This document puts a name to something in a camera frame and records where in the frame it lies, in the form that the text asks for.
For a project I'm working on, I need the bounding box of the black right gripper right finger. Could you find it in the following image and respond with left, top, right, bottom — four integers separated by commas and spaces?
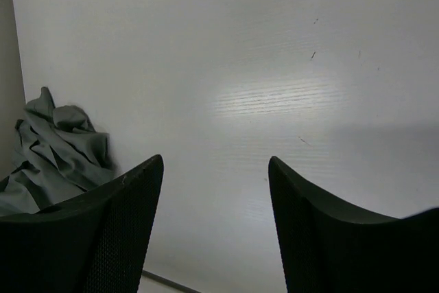
268, 157, 438, 292

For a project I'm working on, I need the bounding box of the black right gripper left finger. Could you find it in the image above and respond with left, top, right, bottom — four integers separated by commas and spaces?
1, 154, 164, 292

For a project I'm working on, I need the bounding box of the grey pleated skirt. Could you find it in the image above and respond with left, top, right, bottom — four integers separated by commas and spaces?
1, 87, 115, 216

